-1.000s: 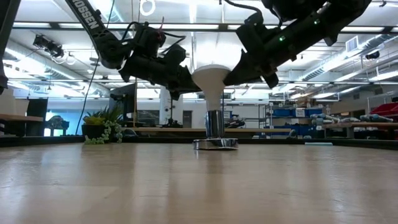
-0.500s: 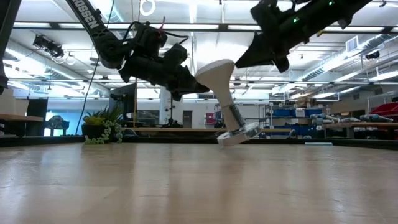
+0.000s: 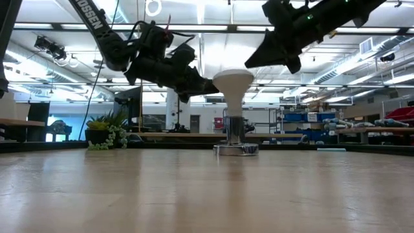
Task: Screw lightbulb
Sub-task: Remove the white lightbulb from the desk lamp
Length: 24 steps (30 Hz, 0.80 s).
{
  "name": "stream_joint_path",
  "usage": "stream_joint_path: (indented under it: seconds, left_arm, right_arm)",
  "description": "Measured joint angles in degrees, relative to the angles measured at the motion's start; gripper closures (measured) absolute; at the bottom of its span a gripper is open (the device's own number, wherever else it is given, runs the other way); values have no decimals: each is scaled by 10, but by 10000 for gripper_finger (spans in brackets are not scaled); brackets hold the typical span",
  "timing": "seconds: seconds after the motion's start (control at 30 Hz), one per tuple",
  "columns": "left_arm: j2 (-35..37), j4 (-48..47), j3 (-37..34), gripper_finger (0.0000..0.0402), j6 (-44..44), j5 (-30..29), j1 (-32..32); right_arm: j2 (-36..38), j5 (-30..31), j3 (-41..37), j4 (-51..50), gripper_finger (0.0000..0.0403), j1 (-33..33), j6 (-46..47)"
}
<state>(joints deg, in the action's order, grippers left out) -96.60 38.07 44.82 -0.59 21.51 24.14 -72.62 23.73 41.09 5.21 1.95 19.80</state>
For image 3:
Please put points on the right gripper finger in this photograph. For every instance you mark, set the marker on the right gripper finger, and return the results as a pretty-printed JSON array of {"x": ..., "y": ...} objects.
[
  {"x": 268, "y": 50},
  {"x": 271, "y": 61}
]

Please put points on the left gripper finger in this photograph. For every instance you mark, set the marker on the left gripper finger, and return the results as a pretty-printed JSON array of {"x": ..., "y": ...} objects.
[
  {"x": 194, "y": 79},
  {"x": 194, "y": 91}
]

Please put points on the chrome lamp socket base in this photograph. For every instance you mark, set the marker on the chrome lamp socket base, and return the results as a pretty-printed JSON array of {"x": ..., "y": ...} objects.
[{"x": 235, "y": 129}]

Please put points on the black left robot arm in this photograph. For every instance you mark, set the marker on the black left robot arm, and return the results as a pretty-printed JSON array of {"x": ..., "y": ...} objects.
[{"x": 97, "y": 26}]

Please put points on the white square pillar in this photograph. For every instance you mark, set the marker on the white square pillar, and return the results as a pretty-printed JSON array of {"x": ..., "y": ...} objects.
[{"x": 171, "y": 111}]

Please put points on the black computer monitor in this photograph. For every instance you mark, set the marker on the black computer monitor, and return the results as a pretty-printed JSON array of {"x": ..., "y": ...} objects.
[{"x": 129, "y": 110}]

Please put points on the shelf with blue bins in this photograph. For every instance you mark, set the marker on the shelf with blue bins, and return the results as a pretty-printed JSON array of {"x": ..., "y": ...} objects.
[{"x": 294, "y": 117}]

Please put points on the white air vent grille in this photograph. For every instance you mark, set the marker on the white air vent grille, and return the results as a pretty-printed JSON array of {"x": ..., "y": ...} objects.
[{"x": 366, "y": 46}]

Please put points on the potted green plant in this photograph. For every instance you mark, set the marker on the potted green plant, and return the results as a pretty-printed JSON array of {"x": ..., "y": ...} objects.
[{"x": 103, "y": 132}]

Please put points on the grey wrapped bundle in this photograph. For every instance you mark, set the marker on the grey wrapped bundle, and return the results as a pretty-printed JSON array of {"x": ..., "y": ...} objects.
[
  {"x": 389, "y": 123},
  {"x": 339, "y": 123}
]

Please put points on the black spotlight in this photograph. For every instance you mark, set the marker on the black spotlight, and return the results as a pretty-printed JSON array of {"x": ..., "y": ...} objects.
[{"x": 387, "y": 57}]

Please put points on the black cabinet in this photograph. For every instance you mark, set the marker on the black cabinet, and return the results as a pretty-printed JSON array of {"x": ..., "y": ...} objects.
[{"x": 39, "y": 119}]

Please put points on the long wooden workbench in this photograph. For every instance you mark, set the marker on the long wooden workbench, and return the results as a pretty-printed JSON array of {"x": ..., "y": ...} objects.
[{"x": 381, "y": 130}]

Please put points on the wooden bench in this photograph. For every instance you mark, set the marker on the wooden bench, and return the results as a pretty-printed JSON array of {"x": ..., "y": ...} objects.
[{"x": 19, "y": 123}]

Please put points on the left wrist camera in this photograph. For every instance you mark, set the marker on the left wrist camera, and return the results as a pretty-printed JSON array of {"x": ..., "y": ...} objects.
[{"x": 155, "y": 39}]

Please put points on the silver ventilation duct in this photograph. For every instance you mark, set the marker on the silver ventilation duct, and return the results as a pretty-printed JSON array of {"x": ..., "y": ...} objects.
[{"x": 355, "y": 63}]

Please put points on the black camera on mount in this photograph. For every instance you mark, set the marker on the black camera on mount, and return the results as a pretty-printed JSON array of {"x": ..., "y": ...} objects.
[{"x": 48, "y": 47}]

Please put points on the black aluminium frame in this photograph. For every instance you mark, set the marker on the black aluminium frame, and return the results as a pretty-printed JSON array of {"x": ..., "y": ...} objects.
[{"x": 48, "y": 146}]

